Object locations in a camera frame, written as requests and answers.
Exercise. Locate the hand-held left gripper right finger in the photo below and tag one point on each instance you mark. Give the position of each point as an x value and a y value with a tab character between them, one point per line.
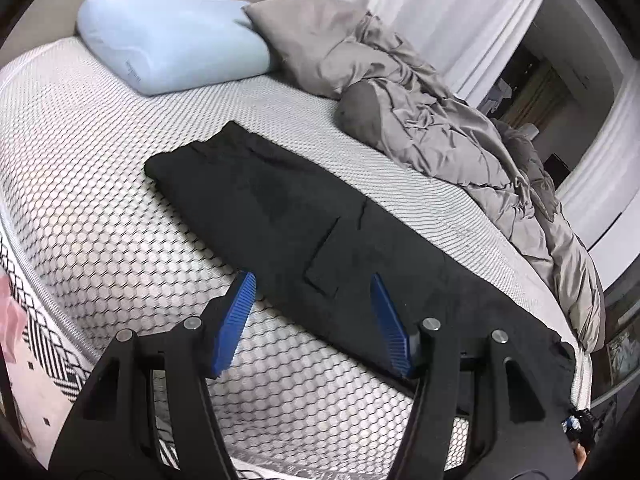
392	325

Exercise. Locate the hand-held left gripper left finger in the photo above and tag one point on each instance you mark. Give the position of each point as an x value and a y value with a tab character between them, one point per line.
235	320

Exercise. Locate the black pants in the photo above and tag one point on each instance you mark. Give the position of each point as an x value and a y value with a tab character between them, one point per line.
280	210

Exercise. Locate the black white patterned bedsheet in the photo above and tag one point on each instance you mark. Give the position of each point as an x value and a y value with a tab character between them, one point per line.
45	350

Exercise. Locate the grey crumpled duvet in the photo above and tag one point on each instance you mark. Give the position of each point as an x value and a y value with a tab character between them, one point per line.
450	135

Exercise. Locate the white honeycomb mesh mattress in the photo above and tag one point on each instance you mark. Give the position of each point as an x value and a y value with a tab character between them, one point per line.
100	160

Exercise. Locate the pink cloth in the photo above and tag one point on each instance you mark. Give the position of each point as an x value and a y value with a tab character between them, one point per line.
9	317

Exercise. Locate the white curtain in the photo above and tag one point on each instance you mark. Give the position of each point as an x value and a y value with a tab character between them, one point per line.
450	15
600	160

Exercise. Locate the dark glass window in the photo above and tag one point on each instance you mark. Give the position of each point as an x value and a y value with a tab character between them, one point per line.
545	90

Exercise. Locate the light blue foam pillow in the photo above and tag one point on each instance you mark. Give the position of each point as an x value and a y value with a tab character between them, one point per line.
170	45

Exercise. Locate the grey pillow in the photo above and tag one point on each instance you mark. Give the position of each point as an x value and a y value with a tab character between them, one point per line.
310	45

